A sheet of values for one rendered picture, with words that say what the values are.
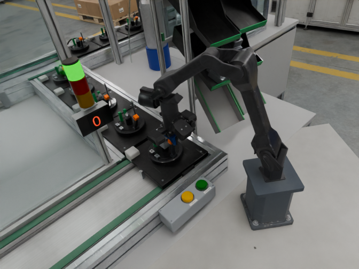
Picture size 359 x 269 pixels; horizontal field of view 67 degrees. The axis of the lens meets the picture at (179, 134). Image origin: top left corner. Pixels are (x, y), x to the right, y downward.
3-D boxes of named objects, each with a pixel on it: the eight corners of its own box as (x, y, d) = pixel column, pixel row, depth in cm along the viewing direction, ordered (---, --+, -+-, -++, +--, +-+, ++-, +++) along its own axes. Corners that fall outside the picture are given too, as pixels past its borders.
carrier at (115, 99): (137, 108, 140) (131, 87, 132) (95, 131, 129) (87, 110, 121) (112, 92, 154) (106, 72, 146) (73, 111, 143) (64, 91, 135)
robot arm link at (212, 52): (256, 61, 69) (233, 25, 66) (246, 77, 64) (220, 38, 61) (181, 100, 90) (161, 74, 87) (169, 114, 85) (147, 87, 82)
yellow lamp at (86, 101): (97, 103, 89) (92, 90, 86) (83, 110, 87) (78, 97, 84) (90, 97, 92) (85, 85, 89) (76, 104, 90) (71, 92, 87)
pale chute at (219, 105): (239, 121, 117) (245, 119, 113) (215, 134, 113) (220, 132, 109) (210, 63, 118) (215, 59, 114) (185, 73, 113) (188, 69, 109)
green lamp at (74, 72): (87, 76, 83) (82, 61, 79) (72, 82, 80) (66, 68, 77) (80, 71, 86) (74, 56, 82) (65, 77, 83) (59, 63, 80)
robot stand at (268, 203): (294, 224, 93) (305, 188, 80) (251, 230, 93) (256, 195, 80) (277, 190, 104) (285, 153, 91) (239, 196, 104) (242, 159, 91)
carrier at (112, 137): (167, 128, 125) (163, 105, 117) (124, 156, 114) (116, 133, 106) (137, 108, 140) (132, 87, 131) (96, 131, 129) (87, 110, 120)
